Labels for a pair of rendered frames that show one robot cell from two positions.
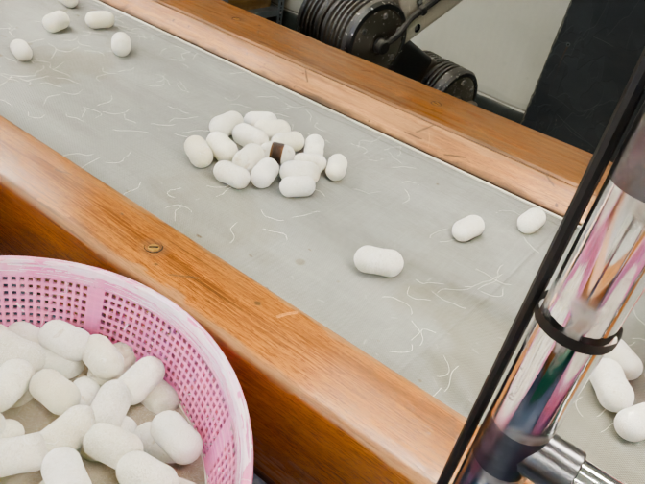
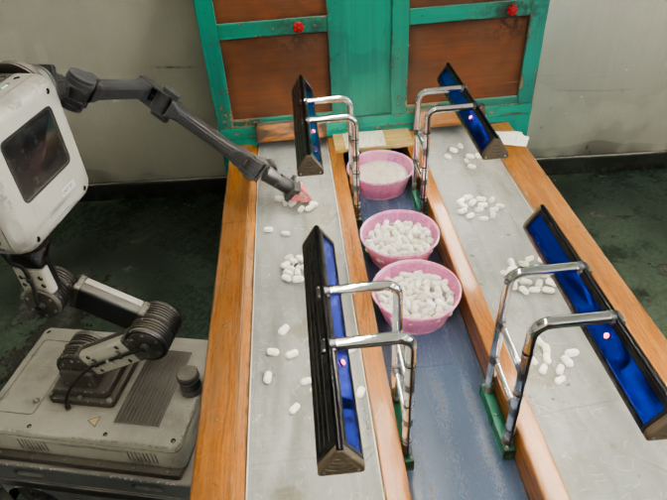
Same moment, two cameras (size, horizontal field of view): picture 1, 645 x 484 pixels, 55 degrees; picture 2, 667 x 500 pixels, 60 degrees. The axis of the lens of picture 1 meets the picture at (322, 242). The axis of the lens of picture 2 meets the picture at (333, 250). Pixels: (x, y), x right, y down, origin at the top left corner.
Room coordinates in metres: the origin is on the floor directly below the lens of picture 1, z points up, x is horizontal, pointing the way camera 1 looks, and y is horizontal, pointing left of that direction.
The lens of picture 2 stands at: (1.16, 1.32, 1.93)
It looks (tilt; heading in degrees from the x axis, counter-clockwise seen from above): 38 degrees down; 238
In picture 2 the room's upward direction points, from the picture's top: 4 degrees counter-clockwise
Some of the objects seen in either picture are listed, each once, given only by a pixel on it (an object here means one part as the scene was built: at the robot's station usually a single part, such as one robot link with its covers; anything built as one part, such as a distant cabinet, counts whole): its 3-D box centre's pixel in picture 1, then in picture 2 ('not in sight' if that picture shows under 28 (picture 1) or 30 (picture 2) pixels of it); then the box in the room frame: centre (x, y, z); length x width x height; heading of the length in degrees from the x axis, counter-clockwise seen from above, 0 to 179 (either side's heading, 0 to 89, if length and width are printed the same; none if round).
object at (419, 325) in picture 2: not in sight; (415, 299); (0.28, 0.38, 0.72); 0.27 x 0.27 x 0.10
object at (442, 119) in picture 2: not in sight; (450, 115); (-0.51, -0.30, 0.83); 0.30 x 0.06 x 0.07; 150
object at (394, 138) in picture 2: not in sight; (372, 140); (-0.19, -0.43, 0.77); 0.33 x 0.15 x 0.01; 150
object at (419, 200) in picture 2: not in sight; (443, 154); (-0.16, 0.01, 0.90); 0.20 x 0.19 x 0.45; 60
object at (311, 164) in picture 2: not in sight; (305, 119); (0.25, -0.23, 1.08); 0.62 x 0.08 x 0.07; 60
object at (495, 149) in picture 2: not in sight; (468, 105); (-0.23, 0.05, 1.08); 0.62 x 0.08 x 0.07; 60
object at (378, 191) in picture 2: not in sight; (380, 176); (-0.08, -0.24, 0.72); 0.27 x 0.27 x 0.10
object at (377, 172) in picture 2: not in sight; (380, 179); (-0.08, -0.24, 0.71); 0.22 x 0.22 x 0.06
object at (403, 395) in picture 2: not in sight; (366, 380); (0.67, 0.65, 0.90); 0.20 x 0.19 x 0.45; 60
